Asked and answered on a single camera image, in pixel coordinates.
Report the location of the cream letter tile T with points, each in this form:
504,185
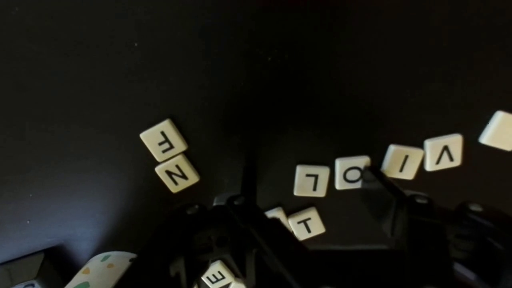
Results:
305,224

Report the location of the cream letter tile O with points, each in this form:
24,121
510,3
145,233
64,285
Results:
352,171

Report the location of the cream letter tile F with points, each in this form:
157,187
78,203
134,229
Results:
163,139

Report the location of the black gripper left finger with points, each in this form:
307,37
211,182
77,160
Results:
224,240

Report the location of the cream letter tile E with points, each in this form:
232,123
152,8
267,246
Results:
216,275

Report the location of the black side table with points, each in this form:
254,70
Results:
105,80

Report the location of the cream letter tile V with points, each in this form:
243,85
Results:
443,152

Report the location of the cream letter tile I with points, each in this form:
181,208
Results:
401,161

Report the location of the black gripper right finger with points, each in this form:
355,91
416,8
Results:
453,245

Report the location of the cream letter tile L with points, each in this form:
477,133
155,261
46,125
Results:
310,179

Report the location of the cream letter tile N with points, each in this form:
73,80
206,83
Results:
176,173

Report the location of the cream blank-faced tile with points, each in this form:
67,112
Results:
497,129

